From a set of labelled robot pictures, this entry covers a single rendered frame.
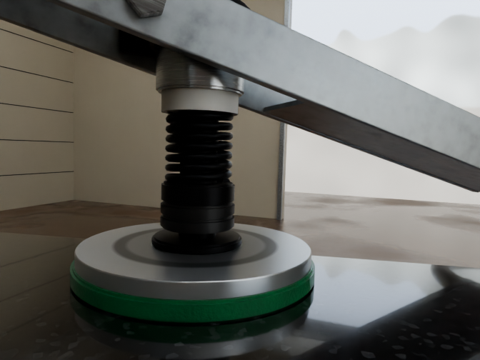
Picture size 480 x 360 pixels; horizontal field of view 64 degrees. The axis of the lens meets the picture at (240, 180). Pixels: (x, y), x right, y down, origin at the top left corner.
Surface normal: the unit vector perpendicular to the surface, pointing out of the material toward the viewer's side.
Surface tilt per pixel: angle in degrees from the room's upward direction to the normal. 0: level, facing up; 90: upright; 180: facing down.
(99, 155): 90
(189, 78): 90
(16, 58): 90
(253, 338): 0
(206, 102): 90
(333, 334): 0
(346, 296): 0
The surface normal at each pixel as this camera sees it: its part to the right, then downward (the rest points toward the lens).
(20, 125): 0.94, 0.06
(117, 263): 0.03, -1.00
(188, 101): -0.15, 0.07
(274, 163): -0.35, 0.07
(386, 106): 0.33, 0.09
